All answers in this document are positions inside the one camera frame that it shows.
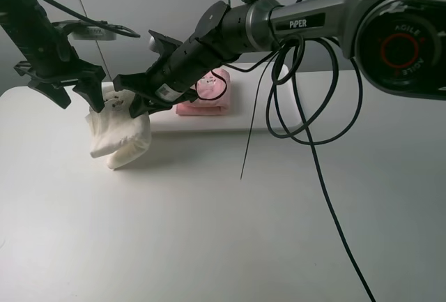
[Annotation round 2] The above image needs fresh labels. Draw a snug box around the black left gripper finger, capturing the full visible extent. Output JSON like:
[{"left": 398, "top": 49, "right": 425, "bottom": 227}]
[
  {"left": 73, "top": 78, "right": 105, "bottom": 113},
  {"left": 29, "top": 82, "right": 71, "bottom": 109}
]

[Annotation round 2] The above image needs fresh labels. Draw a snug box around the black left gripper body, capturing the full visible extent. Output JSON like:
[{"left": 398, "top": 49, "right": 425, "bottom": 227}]
[{"left": 13, "top": 20, "right": 105, "bottom": 88}]

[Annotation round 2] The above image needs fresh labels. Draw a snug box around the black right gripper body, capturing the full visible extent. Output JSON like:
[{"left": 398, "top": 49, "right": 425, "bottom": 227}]
[{"left": 113, "top": 29, "right": 223, "bottom": 105}]

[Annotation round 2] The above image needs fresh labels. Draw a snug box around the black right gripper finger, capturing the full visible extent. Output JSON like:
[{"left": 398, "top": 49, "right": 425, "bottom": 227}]
[
  {"left": 144, "top": 100, "right": 173, "bottom": 114},
  {"left": 129, "top": 94, "right": 148, "bottom": 119}
]

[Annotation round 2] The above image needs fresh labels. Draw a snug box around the cream white towel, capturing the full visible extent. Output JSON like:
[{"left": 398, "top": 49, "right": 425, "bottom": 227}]
[{"left": 85, "top": 84, "right": 152, "bottom": 170}]

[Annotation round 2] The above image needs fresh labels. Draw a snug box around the pink towel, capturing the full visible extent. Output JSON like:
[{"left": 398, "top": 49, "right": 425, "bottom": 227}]
[{"left": 176, "top": 68, "right": 231, "bottom": 116}]

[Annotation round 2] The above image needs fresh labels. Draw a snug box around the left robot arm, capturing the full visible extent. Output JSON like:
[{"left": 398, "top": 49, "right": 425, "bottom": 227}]
[{"left": 1, "top": 0, "right": 105, "bottom": 112}]

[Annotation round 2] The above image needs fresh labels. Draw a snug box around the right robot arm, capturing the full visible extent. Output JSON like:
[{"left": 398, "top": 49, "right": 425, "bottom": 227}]
[{"left": 113, "top": 0, "right": 445, "bottom": 117}]

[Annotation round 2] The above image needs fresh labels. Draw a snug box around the white rectangular plastic tray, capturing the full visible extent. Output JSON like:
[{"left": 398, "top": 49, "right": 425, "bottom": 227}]
[{"left": 148, "top": 61, "right": 303, "bottom": 135}]

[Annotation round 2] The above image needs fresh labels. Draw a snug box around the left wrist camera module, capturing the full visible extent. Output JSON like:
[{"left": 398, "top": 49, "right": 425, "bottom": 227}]
[{"left": 52, "top": 20, "right": 116, "bottom": 41}]

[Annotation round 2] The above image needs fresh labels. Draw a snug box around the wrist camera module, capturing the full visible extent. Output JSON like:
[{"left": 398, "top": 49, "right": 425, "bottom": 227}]
[
  {"left": 52, "top": 20, "right": 116, "bottom": 41},
  {"left": 148, "top": 30, "right": 164, "bottom": 54}
]

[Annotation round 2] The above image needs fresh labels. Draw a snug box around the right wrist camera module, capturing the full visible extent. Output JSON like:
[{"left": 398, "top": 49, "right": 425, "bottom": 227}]
[{"left": 148, "top": 30, "right": 164, "bottom": 54}]

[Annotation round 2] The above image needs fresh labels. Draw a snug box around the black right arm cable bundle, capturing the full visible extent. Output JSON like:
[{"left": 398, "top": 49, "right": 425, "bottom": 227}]
[{"left": 194, "top": 0, "right": 377, "bottom": 302}]

